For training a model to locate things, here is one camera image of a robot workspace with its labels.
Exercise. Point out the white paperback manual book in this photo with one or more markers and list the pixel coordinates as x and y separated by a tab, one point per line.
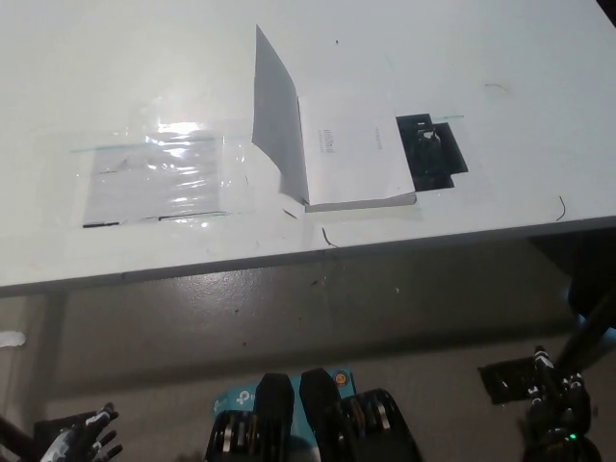
356	159

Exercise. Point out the dark brown slanted bar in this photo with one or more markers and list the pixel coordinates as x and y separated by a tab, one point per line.
9	430

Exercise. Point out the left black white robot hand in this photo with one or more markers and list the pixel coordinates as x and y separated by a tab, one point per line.
77	435

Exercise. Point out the dark slanted table leg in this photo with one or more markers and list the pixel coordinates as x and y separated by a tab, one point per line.
592	332

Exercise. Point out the clear plastic sleeve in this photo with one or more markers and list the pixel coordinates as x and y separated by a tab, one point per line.
58	183

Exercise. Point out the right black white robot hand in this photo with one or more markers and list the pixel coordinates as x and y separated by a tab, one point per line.
560	404

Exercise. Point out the black ribbed robot body block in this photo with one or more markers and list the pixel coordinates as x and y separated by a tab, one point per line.
366	428
250	433

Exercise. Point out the black foam tray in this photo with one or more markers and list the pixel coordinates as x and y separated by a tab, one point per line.
445	149

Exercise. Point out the white floor blob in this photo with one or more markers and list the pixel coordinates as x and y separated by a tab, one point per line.
10	339

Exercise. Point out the teal router box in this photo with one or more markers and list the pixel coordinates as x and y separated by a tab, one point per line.
236	399

